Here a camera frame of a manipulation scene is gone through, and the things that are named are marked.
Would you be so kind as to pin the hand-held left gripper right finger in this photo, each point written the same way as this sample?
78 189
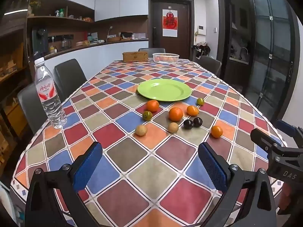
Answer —
214 167

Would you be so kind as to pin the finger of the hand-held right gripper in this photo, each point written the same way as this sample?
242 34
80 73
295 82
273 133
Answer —
262 139
287 126

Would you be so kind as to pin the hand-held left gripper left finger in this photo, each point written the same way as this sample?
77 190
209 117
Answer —
87 165

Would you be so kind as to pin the dark plum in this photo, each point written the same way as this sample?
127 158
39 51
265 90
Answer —
188 124
198 122

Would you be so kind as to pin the beige longan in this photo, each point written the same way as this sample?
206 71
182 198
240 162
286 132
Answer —
173 127
141 130

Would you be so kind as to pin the small orange mandarin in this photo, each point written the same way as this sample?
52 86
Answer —
192 110

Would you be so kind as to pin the large orange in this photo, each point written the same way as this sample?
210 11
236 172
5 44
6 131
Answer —
175 114

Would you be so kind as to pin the small green tomato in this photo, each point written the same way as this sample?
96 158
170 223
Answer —
200 101

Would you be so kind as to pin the green orange tomato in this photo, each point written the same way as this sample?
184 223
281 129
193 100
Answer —
147 115

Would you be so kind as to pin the green plate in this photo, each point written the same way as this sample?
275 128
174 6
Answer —
164 89

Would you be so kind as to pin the person's right hand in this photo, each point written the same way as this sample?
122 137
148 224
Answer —
285 196

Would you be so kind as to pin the checkered colourful tablecloth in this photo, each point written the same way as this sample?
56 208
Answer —
151 165

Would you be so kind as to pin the glass sliding door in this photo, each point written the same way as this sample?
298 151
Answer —
272 52

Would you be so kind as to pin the dark grey chair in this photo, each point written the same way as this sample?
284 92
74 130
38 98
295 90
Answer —
69 75
209 65
151 50
30 108

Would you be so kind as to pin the clear plastic water bottle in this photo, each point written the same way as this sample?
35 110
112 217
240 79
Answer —
49 94

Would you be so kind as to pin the metal faucet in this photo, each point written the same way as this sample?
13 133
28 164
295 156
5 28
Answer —
246 50

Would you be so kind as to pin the pile of clothes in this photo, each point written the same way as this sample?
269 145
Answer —
201 48

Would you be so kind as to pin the white kitchen counter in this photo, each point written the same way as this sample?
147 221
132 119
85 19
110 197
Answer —
106 52

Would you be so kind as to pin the white plastic basket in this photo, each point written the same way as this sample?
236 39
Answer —
165 61

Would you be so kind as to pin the wooden shelving unit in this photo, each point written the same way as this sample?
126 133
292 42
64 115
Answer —
11 75

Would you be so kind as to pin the woven wooden box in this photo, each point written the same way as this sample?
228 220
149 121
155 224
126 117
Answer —
135 56

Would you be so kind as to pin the yellow bottle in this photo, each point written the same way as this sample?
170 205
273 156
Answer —
52 49

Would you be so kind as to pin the heap of small oranges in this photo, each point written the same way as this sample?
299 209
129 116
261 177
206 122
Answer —
165 56

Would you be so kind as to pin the glass kettle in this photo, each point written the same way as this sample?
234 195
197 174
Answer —
66 43

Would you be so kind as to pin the white intercom panel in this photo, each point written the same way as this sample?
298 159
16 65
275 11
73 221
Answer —
201 30

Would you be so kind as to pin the black coffee machine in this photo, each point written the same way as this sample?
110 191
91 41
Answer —
39 40

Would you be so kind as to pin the white desk lamp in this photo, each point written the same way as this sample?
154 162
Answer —
109 32

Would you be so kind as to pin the dark brown door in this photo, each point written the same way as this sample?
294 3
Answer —
184 28

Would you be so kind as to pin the red and white door poster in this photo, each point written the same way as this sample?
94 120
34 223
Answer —
170 23

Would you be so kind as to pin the white upper cabinets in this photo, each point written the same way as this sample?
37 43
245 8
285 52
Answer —
120 2

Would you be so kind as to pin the wooden wall shelf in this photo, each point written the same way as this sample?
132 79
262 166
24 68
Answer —
59 19

